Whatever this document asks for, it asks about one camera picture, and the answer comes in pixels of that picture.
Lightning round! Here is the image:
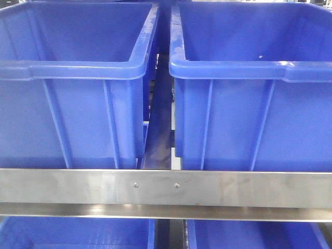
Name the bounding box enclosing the blue upper bin left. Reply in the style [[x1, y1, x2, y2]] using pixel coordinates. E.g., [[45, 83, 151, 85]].
[[1, 1, 159, 169]]

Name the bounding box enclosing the blue upper bin right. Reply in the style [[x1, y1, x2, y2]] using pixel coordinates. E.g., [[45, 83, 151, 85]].
[[170, 2, 331, 172]]

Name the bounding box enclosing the blue bin front right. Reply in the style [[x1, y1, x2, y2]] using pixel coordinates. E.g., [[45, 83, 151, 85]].
[[186, 220, 329, 248]]

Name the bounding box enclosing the steel shelf front rail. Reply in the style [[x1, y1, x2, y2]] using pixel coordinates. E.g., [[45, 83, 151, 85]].
[[1, 169, 331, 222]]

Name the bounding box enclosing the blue bin front left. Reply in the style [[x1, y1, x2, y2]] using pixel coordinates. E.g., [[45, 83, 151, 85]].
[[1, 217, 156, 248]]

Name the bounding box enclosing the blue bin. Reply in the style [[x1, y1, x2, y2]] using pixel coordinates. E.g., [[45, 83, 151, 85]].
[[170, 2, 331, 172], [186, 220, 329, 248], [1, 217, 156, 248], [1, 1, 159, 169]]

